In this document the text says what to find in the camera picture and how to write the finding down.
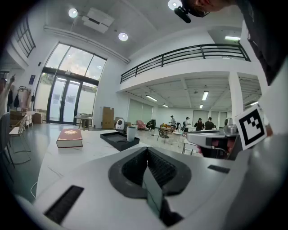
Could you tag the tall cardboard box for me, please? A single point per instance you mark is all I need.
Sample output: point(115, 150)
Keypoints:
point(108, 118)

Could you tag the black head-worn camera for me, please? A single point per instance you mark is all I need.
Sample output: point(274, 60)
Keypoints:
point(182, 14)

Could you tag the black tray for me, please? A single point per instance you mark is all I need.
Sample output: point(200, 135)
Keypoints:
point(114, 139)

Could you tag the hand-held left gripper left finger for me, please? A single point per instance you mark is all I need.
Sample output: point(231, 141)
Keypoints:
point(94, 184)

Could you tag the glass entrance door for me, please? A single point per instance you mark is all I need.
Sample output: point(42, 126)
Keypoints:
point(67, 98)

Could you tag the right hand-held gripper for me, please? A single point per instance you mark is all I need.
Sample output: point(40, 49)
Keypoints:
point(250, 125)

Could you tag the black balcony railing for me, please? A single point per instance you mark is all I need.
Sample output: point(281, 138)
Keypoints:
point(180, 55)

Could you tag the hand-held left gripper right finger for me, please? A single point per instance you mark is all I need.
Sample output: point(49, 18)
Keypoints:
point(202, 184)

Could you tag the white bubble backpack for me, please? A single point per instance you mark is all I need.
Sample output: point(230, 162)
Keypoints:
point(120, 125)

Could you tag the person's black shirt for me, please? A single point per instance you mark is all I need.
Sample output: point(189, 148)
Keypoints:
point(265, 33)

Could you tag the person's face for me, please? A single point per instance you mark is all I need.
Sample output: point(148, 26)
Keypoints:
point(209, 5)

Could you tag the round ceiling light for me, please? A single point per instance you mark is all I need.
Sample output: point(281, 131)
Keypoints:
point(123, 36)
point(73, 12)
point(174, 3)

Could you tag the white ceiling air conditioner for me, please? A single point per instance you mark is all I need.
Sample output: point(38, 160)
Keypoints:
point(97, 19)

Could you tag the round wooden side table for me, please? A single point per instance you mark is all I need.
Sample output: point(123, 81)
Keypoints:
point(83, 120)

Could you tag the coat rack with clothes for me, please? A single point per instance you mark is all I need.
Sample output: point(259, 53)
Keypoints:
point(22, 97)

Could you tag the red hardcover book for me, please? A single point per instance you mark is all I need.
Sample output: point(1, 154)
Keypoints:
point(70, 137)

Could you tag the black metal chair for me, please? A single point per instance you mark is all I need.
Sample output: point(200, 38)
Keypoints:
point(162, 134)

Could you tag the ceiling tube light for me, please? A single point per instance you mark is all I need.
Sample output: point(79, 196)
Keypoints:
point(205, 95)
point(151, 98)

